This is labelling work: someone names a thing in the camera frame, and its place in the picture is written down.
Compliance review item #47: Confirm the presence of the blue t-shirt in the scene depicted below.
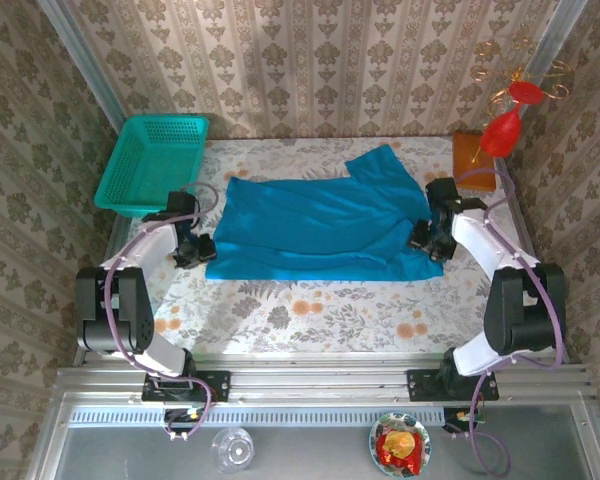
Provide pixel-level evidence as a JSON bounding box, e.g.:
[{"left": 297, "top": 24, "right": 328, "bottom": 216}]
[{"left": 204, "top": 144, "right": 445, "bottom": 284}]

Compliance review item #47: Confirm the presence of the wooden stand base block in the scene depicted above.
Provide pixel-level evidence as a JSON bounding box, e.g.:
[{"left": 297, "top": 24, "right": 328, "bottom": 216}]
[{"left": 452, "top": 132, "right": 498, "bottom": 191}]

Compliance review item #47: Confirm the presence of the teal plastic basket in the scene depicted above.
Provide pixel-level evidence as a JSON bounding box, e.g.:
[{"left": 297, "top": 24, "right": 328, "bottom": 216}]
[{"left": 93, "top": 114, "right": 210, "bottom": 220}]

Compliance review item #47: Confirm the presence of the red plastic goblet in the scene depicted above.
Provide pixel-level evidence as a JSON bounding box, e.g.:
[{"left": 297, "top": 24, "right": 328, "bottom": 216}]
[{"left": 479, "top": 81, "right": 544, "bottom": 159}]

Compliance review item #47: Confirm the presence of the floral tablecloth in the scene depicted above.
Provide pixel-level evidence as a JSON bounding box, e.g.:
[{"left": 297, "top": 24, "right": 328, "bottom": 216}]
[{"left": 97, "top": 137, "right": 554, "bottom": 356}]

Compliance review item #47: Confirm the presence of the red and gold ornament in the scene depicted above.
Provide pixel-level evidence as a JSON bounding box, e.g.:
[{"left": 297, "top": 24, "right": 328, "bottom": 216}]
[{"left": 469, "top": 39, "right": 576, "bottom": 164}]

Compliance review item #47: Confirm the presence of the clear glass cup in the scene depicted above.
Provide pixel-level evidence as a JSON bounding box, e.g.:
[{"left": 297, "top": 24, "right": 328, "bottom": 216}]
[{"left": 210, "top": 426, "right": 255, "bottom": 474}]

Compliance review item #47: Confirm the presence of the yellow wrapped snack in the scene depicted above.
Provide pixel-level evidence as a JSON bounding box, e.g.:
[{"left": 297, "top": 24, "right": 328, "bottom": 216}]
[{"left": 383, "top": 430, "right": 414, "bottom": 456}]

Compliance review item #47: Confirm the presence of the patterned plate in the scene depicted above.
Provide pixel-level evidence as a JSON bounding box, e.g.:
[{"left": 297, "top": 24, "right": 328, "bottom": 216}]
[{"left": 368, "top": 411, "right": 431, "bottom": 476}]

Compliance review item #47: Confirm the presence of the red snack packet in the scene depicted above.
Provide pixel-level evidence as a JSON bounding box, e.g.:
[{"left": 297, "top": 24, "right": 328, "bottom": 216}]
[{"left": 376, "top": 430, "right": 424, "bottom": 476}]

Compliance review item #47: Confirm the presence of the grey metal shelf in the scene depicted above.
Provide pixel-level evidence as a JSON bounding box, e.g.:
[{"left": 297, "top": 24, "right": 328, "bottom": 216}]
[{"left": 54, "top": 424, "right": 599, "bottom": 480}]

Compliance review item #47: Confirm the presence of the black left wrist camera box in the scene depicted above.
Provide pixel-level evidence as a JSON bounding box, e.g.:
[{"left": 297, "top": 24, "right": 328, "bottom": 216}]
[{"left": 142, "top": 192, "right": 202, "bottom": 224}]

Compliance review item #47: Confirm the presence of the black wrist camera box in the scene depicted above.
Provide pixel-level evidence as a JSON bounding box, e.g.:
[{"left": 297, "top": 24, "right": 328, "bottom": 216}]
[
  {"left": 424, "top": 177, "right": 487, "bottom": 212},
  {"left": 142, "top": 192, "right": 202, "bottom": 224}
]

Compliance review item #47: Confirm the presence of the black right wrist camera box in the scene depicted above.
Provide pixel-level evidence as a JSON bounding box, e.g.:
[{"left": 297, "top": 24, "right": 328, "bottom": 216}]
[{"left": 424, "top": 177, "right": 487, "bottom": 212}]

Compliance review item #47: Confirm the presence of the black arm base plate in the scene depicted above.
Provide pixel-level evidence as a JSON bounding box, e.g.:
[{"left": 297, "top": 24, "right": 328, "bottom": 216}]
[
  {"left": 142, "top": 369, "right": 231, "bottom": 404},
  {"left": 406, "top": 368, "right": 500, "bottom": 403}
]

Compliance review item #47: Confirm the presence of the aluminium frame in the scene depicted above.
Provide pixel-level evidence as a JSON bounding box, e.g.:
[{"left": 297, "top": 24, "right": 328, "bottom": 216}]
[{"left": 24, "top": 0, "right": 600, "bottom": 480}]

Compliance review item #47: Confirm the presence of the grey slotted cable duct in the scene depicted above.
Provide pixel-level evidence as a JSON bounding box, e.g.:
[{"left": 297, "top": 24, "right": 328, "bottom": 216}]
[{"left": 67, "top": 407, "right": 444, "bottom": 429}]

